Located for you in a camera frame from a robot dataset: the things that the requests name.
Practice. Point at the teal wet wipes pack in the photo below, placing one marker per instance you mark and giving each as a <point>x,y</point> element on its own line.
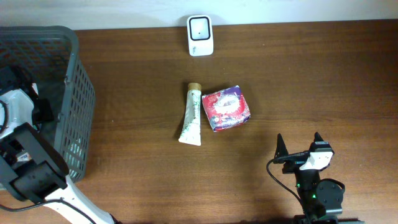
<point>72,156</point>

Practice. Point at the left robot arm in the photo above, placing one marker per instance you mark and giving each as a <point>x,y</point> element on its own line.
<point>31,169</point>

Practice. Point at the grey plastic mesh basket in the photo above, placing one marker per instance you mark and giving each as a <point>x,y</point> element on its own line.
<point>50,56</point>

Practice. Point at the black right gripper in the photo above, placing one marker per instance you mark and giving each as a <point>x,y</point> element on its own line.
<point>282,149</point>

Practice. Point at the red purple pad package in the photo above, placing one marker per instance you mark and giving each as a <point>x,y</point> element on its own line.
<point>226,108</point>

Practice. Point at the white barcode scanner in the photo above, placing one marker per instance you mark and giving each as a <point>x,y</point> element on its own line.
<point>200,35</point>

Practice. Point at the white tube with cork cap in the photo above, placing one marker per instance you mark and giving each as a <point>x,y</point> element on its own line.
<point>191,131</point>

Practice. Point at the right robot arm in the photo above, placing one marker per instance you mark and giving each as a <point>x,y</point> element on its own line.
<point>320,199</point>

